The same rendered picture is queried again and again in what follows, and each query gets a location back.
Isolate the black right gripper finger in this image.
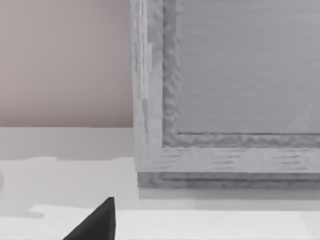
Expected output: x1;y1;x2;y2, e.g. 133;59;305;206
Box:
62;196;117;240

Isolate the grey wooden cabinet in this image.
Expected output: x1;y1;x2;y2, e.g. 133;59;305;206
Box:
129;0;320;189

